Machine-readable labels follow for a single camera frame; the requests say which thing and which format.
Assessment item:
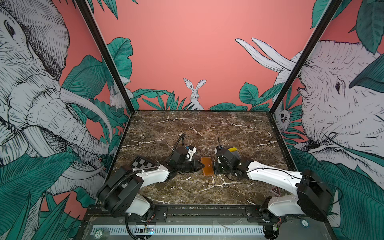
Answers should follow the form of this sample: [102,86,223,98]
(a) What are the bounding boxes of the brown leather card holder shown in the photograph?
[201,157,215,176]

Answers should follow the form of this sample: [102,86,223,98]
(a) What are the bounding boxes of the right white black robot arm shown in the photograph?
[214,146,332,223]

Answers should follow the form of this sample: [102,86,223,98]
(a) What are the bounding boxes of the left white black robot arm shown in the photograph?
[97,146,204,218]

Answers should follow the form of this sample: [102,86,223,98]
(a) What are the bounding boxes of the checkerboard calibration tag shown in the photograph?
[131,156,157,169]

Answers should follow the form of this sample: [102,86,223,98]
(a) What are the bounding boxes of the red warning triangle sticker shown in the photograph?
[270,187,281,197]

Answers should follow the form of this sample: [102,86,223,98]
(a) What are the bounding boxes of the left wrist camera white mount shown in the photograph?
[186,146,197,162]

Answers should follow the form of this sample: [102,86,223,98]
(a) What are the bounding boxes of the black front mounting rail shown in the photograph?
[84,200,327,225]

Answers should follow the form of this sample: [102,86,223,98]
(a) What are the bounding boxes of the white slotted cable duct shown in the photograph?
[91,225,264,238]

